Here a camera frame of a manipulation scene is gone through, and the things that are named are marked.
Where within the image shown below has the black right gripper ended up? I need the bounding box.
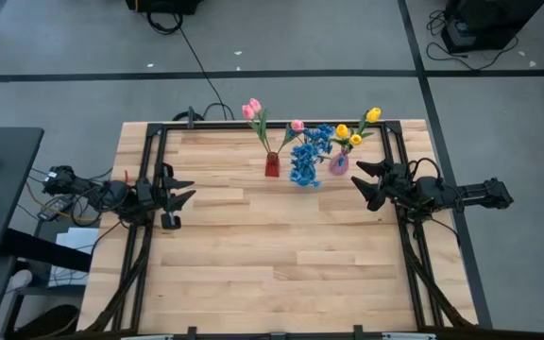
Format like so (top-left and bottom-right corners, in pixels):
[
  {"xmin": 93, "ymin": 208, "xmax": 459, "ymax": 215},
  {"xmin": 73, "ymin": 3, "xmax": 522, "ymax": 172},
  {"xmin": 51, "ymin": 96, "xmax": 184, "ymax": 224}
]
[{"xmin": 349, "ymin": 160, "xmax": 417, "ymax": 213}]

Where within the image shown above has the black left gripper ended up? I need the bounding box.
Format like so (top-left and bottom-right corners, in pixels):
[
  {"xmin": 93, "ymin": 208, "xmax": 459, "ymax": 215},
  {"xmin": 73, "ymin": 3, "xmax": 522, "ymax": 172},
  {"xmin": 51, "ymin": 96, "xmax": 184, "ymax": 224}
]
[{"xmin": 134, "ymin": 162, "xmax": 197, "ymax": 230}]

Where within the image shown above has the purple glass vase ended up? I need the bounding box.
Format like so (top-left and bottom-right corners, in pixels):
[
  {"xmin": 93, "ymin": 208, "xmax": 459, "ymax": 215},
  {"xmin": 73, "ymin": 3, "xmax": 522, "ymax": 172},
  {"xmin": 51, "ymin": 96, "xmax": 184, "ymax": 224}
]
[{"xmin": 328, "ymin": 149, "xmax": 350, "ymax": 177}]

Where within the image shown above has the teal glass vase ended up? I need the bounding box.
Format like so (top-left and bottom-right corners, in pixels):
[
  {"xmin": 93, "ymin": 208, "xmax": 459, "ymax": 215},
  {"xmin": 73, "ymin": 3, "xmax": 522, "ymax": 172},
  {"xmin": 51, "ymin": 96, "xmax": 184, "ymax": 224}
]
[{"xmin": 294, "ymin": 170, "xmax": 319, "ymax": 190}]

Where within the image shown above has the red glass vase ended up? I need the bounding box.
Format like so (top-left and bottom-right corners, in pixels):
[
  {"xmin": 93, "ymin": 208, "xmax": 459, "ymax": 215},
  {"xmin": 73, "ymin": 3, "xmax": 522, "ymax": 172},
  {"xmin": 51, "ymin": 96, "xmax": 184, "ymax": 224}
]
[{"xmin": 264, "ymin": 151, "xmax": 281, "ymax": 179}]

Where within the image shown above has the white paper sheet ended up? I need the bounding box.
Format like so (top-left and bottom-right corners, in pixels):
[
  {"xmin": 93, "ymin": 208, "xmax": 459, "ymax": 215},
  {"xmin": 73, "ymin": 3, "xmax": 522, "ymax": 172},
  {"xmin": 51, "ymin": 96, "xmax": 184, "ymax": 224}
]
[{"xmin": 47, "ymin": 226, "xmax": 101, "ymax": 288}]

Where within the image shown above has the black power adapter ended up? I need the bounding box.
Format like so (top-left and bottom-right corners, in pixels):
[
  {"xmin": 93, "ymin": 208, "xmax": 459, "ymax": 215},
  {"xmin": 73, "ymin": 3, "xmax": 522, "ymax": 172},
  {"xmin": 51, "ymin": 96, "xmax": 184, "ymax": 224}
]
[{"xmin": 38, "ymin": 195, "xmax": 75, "ymax": 222}]

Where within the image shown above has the black beam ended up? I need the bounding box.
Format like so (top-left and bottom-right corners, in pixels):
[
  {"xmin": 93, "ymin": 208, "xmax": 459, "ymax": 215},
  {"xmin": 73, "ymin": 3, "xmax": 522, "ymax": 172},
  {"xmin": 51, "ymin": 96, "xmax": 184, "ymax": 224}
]
[{"xmin": 0, "ymin": 228, "xmax": 93, "ymax": 273}]

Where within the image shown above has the dark grey side table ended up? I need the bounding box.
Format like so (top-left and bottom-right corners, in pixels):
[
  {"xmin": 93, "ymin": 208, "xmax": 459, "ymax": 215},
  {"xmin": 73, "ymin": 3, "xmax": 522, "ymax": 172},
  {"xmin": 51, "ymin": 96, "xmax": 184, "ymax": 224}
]
[{"xmin": 0, "ymin": 126, "xmax": 45, "ymax": 264}]

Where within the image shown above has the white round object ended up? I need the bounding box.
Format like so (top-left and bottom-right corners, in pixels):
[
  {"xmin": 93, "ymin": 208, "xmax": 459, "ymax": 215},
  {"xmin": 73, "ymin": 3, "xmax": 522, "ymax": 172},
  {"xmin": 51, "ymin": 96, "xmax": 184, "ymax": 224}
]
[{"xmin": 7, "ymin": 268, "xmax": 34, "ymax": 292}]

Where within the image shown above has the black equipment box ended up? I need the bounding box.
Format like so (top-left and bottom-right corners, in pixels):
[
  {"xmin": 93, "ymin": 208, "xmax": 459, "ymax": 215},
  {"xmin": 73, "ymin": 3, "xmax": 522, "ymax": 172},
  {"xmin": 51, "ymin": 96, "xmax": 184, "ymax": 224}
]
[{"xmin": 125, "ymin": 0, "xmax": 205, "ymax": 15}]

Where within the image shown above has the black equipment cabinet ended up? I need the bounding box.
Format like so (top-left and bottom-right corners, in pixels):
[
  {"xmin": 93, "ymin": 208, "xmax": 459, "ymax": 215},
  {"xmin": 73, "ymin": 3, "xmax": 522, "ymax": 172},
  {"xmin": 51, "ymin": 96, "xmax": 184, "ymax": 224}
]
[{"xmin": 440, "ymin": 0, "xmax": 544, "ymax": 54}]

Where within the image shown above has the black aluminium table frame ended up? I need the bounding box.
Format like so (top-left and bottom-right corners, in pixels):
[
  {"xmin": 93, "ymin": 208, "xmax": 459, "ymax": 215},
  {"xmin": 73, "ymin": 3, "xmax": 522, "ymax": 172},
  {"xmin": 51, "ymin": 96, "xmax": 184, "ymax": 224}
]
[{"xmin": 80, "ymin": 108, "xmax": 493, "ymax": 340}]

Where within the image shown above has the yellow cable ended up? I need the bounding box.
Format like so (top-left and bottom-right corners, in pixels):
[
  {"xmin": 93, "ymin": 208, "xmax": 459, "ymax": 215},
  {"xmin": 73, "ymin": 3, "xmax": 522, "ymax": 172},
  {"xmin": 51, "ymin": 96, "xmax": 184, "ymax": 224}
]
[{"xmin": 25, "ymin": 181, "xmax": 103, "ymax": 224}]

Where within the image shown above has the black floor cable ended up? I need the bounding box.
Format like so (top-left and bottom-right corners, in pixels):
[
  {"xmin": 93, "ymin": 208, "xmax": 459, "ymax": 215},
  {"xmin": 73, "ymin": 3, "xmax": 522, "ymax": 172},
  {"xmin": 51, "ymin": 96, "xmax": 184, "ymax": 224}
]
[{"xmin": 146, "ymin": 9, "xmax": 235, "ymax": 122}]

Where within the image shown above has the black cable tangle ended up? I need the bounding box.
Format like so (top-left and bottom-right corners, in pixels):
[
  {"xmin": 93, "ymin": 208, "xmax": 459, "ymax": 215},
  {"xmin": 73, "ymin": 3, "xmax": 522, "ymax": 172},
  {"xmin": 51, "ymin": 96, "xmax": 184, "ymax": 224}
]
[{"xmin": 425, "ymin": 8, "xmax": 521, "ymax": 72}]

